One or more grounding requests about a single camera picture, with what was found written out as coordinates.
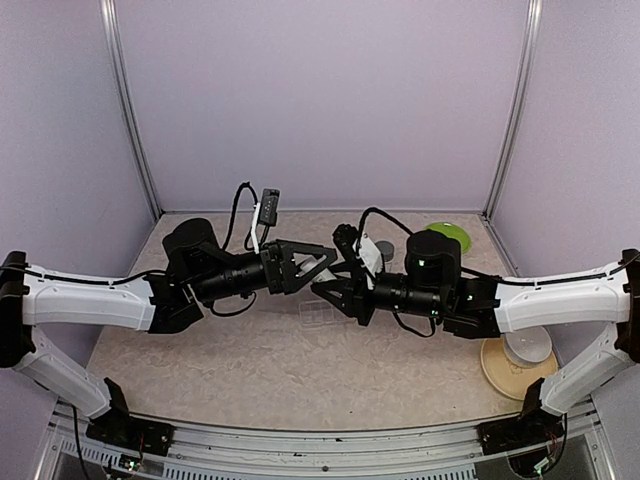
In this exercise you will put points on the clear plastic pill organizer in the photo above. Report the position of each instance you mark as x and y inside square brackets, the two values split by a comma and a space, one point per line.
[319, 313]

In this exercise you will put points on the white bottle cap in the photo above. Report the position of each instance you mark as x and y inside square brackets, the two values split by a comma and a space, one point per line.
[312, 265]

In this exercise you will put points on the aluminium frame post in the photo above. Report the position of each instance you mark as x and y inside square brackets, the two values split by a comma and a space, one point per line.
[116, 52]
[518, 102]

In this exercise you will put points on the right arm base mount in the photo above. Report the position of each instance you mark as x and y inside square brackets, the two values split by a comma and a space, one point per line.
[531, 426]

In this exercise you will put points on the beige plate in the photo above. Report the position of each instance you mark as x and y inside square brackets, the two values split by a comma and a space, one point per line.
[508, 378]

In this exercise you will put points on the right aluminium frame post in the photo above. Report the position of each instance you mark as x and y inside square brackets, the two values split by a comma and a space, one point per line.
[518, 102]

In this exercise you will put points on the green plate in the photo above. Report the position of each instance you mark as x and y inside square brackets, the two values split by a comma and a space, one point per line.
[452, 231]

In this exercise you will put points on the small white-capped pill bottle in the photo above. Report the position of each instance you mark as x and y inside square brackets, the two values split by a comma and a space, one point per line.
[324, 276]

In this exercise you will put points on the white bowl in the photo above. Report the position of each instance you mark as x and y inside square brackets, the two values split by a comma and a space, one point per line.
[528, 347]

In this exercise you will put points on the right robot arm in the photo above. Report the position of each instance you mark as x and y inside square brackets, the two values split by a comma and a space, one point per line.
[474, 305]

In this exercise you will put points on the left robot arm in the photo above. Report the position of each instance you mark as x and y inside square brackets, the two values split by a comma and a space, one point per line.
[156, 302]

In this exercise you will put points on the orange grey-capped pill bottle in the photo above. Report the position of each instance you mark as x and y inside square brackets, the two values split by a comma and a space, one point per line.
[386, 249]

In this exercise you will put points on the left aluminium frame post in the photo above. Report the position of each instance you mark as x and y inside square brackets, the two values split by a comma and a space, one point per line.
[116, 52]

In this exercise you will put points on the front aluminium rail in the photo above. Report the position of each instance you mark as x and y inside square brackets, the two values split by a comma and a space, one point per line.
[198, 451]

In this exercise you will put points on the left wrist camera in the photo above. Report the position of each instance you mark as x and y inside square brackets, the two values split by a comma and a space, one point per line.
[265, 214]

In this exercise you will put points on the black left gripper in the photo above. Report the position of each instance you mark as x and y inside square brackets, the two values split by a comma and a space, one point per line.
[282, 283]

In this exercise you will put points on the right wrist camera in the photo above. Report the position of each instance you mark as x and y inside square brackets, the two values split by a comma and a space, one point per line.
[352, 245]

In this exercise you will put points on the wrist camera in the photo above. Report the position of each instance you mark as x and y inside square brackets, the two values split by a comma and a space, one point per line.
[265, 214]
[352, 245]

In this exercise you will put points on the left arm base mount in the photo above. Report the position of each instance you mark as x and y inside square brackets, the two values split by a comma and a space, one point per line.
[120, 429]

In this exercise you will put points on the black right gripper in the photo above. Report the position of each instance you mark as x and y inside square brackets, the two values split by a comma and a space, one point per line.
[355, 296]

